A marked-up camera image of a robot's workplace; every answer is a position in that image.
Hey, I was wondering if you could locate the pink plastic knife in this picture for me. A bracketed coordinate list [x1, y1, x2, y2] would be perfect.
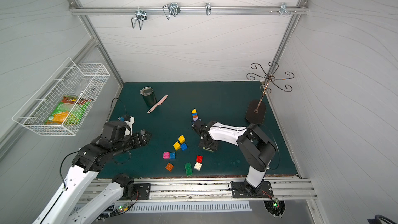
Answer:
[147, 95, 168, 114]

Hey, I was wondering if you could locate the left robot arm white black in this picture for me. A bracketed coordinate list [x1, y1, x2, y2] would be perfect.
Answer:
[34, 130, 151, 224]

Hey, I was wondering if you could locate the metal hook clip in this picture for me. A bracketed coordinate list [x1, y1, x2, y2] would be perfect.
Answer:
[162, 3, 181, 20]
[205, 3, 211, 16]
[131, 9, 148, 30]
[269, 3, 296, 15]

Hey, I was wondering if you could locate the cream lego brick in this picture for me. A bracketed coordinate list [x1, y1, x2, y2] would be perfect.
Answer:
[194, 162, 202, 171]

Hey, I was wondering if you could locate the green snack bag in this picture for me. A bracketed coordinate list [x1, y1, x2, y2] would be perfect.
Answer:
[45, 95, 92, 125]

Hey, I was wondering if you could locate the aluminium crossbar rail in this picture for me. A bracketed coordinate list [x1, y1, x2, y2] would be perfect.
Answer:
[69, 5, 309, 16]

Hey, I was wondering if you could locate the orange lego brick front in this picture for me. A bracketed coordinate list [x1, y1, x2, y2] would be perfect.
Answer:
[165, 163, 174, 172]

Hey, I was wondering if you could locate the dark green metal tumbler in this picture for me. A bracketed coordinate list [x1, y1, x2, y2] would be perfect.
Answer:
[140, 87, 157, 107]

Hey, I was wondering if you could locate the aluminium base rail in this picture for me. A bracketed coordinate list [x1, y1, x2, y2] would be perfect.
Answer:
[83, 177, 318, 203]

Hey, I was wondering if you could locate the black metal jewelry stand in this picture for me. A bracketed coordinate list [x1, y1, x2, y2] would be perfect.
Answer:
[245, 61, 295, 124]

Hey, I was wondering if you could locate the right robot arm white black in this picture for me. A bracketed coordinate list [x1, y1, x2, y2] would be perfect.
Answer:
[191, 119, 279, 199]

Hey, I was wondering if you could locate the dark green long lego brick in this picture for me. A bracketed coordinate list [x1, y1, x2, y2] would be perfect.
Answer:
[184, 163, 193, 177]

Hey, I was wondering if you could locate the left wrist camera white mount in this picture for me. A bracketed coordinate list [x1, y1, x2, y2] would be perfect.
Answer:
[123, 115, 135, 136]

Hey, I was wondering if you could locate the white wire basket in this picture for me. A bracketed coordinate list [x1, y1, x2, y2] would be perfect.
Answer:
[12, 58, 110, 136]

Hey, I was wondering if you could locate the red lego brick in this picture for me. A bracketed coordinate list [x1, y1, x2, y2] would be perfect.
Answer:
[196, 156, 203, 163]

